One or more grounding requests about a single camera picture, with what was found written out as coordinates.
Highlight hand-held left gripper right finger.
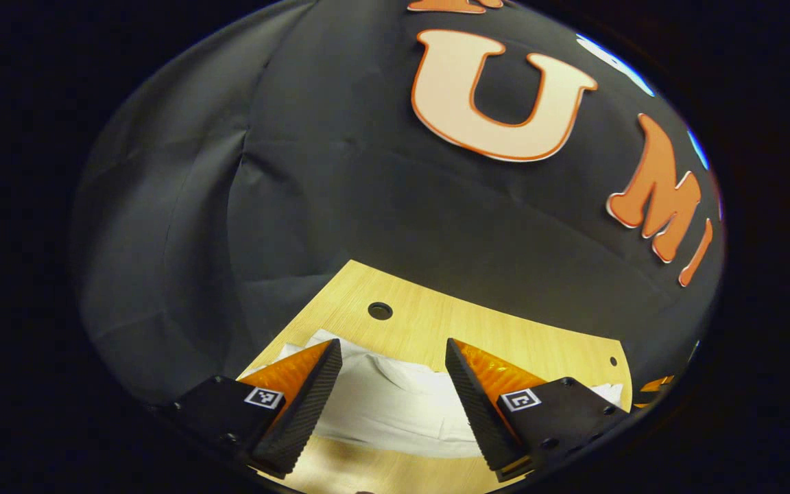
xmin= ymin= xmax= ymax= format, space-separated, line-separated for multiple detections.
xmin=444 ymin=338 xmax=632 ymax=483

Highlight black backdrop cloth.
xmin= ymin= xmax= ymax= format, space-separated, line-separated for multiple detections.
xmin=73 ymin=0 xmax=726 ymax=412

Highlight white jeans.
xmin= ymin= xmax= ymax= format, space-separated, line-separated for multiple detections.
xmin=241 ymin=329 xmax=623 ymax=459

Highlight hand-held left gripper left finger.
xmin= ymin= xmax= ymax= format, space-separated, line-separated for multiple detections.
xmin=158 ymin=338 xmax=343 ymax=480

